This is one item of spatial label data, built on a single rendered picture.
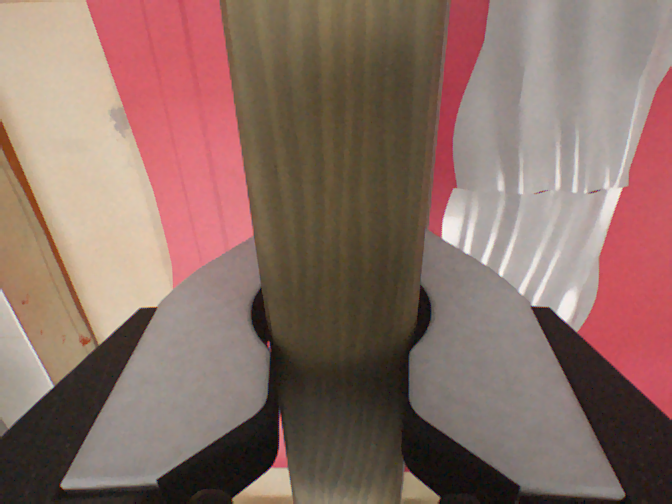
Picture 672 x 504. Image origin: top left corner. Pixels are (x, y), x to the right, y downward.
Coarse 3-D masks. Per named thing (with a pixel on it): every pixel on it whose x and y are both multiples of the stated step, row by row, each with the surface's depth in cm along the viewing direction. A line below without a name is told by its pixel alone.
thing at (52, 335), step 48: (0, 144) 16; (0, 192) 16; (0, 240) 16; (48, 240) 18; (0, 288) 16; (48, 288) 18; (0, 336) 17; (48, 336) 18; (0, 384) 19; (48, 384) 19
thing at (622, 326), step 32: (160, 192) 17; (192, 192) 17; (224, 192) 17; (448, 192) 17; (640, 192) 17; (192, 224) 18; (224, 224) 18; (640, 224) 17; (192, 256) 19; (608, 256) 18; (640, 256) 18; (608, 288) 19; (640, 288) 19; (608, 320) 20; (640, 320) 20; (608, 352) 21; (640, 352) 21; (640, 384) 22
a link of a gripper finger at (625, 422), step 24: (552, 312) 8; (552, 336) 7; (576, 336) 7; (576, 360) 7; (600, 360) 7; (576, 384) 6; (600, 384) 6; (624, 384) 6; (600, 408) 6; (624, 408) 6; (648, 408) 6; (600, 432) 6; (624, 432) 6; (648, 432) 6; (624, 456) 5; (648, 456) 5; (624, 480) 5; (648, 480) 5
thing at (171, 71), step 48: (96, 0) 14; (144, 0) 14; (192, 0) 14; (480, 0) 13; (144, 48) 14; (192, 48) 14; (480, 48) 14; (144, 96) 15; (192, 96) 15; (144, 144) 16; (192, 144) 16
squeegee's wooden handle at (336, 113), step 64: (256, 0) 5; (320, 0) 5; (384, 0) 5; (256, 64) 5; (320, 64) 5; (384, 64) 5; (256, 128) 6; (320, 128) 5; (384, 128) 5; (256, 192) 6; (320, 192) 6; (384, 192) 6; (320, 256) 6; (384, 256) 6; (320, 320) 7; (384, 320) 7; (320, 384) 8; (384, 384) 8; (320, 448) 9; (384, 448) 9
